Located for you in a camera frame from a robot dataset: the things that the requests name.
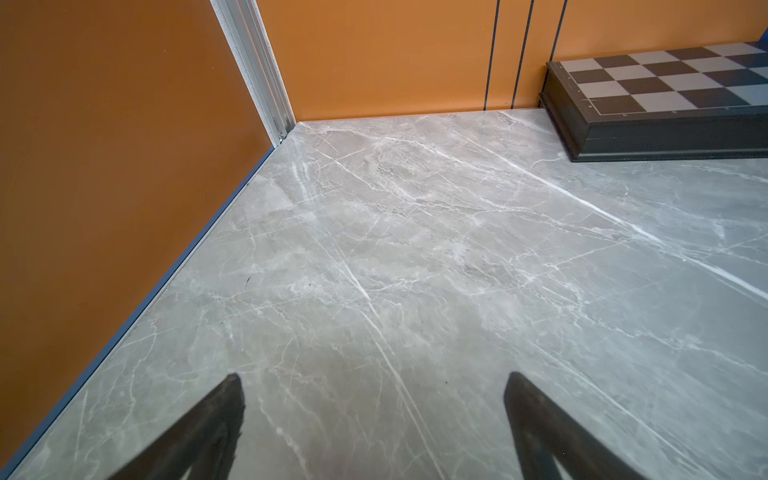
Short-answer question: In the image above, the black white chessboard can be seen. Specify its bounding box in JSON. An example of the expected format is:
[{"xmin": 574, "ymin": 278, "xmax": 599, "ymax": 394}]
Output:
[{"xmin": 540, "ymin": 39, "xmax": 767, "ymax": 162}]

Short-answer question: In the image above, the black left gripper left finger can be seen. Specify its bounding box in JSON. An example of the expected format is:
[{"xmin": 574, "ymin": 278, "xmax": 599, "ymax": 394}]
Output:
[{"xmin": 111, "ymin": 373, "xmax": 245, "ymax": 479}]

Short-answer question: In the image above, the aluminium left corner post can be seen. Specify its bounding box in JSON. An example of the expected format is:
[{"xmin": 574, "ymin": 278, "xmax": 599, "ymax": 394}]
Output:
[{"xmin": 210, "ymin": 0, "xmax": 297, "ymax": 148}]

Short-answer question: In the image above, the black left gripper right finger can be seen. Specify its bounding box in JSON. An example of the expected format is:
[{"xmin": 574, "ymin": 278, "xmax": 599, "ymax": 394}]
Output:
[{"xmin": 504, "ymin": 372, "xmax": 643, "ymax": 479}]

